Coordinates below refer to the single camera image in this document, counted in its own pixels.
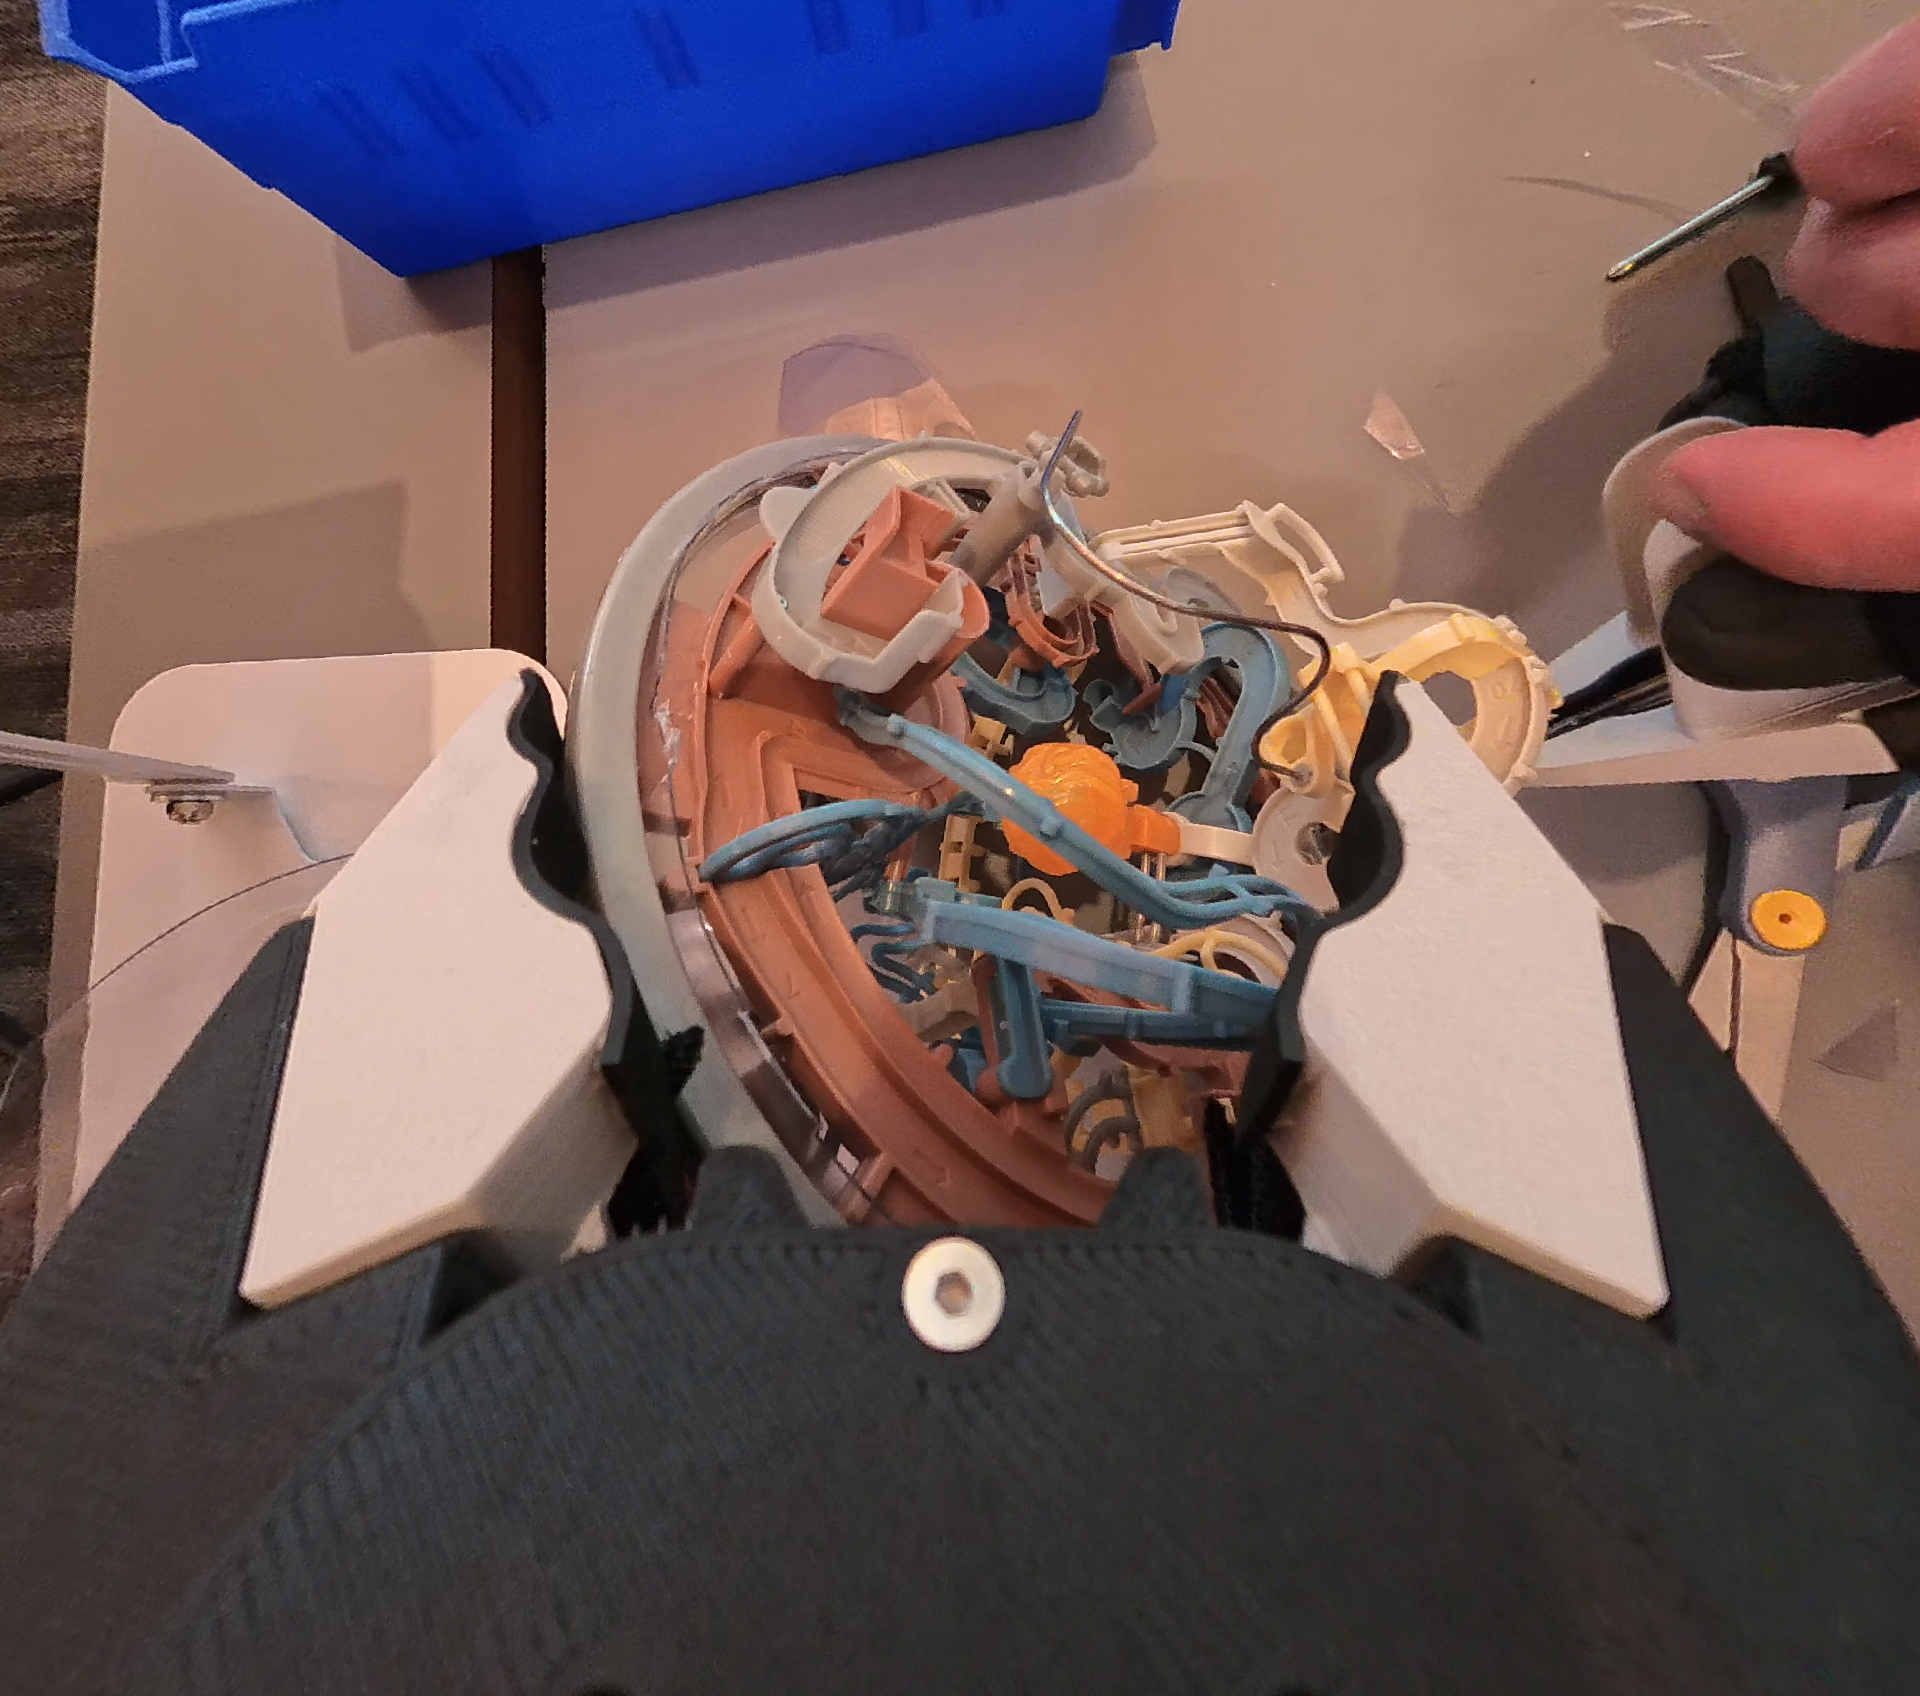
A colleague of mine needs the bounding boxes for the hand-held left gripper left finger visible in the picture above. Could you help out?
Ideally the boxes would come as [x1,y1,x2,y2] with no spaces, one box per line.
[239,663,707,1312]

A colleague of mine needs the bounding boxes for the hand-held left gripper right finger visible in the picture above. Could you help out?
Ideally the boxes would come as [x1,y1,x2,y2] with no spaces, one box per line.
[1218,676,1672,1320]

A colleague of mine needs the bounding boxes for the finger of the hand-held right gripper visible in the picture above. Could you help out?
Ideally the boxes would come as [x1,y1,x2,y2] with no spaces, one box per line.
[1526,709,1902,796]
[1541,611,1656,718]

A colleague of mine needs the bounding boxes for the marble maze ball toy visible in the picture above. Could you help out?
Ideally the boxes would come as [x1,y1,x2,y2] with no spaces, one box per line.
[561,408,1562,1230]

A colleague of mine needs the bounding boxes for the person's right hand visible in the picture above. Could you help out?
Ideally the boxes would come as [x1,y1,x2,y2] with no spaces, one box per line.
[1661,20,1920,598]

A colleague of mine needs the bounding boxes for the grey orange scissors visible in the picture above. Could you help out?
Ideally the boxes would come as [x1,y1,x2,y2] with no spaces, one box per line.
[1693,771,1920,966]

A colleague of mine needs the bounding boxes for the clear plastic dome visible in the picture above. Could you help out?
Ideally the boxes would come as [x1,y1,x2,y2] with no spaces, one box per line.
[29,852,332,1217]

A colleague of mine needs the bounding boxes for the clear plastic scrap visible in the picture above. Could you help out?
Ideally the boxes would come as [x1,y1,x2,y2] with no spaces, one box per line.
[1359,393,1450,513]

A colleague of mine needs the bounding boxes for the clear plastic wrapper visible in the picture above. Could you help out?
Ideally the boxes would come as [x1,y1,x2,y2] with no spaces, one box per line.
[1505,0,1801,228]

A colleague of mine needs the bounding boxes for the small clear plastic shell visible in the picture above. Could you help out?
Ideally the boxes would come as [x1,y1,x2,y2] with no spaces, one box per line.
[776,337,978,445]

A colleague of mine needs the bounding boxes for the blue storage bin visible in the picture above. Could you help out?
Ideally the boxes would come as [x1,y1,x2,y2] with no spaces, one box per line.
[26,0,1188,279]

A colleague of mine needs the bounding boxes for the black-handled screwdriver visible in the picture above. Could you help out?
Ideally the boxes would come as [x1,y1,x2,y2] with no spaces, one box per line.
[1604,142,1823,286]

